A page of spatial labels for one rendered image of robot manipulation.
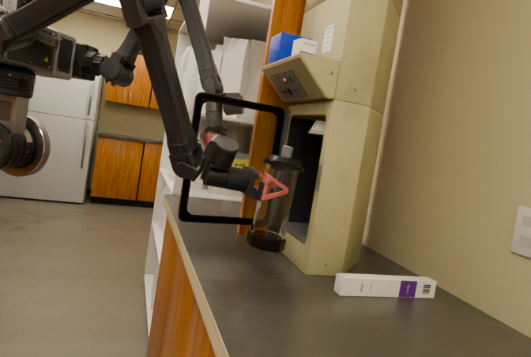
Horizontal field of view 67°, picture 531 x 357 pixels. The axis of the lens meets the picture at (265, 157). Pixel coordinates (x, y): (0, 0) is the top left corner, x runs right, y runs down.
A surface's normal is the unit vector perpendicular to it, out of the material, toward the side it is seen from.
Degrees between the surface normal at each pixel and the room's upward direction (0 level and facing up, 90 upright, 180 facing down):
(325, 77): 90
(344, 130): 90
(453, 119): 90
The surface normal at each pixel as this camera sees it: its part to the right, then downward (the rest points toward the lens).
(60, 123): 0.31, 0.10
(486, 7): -0.94, -0.13
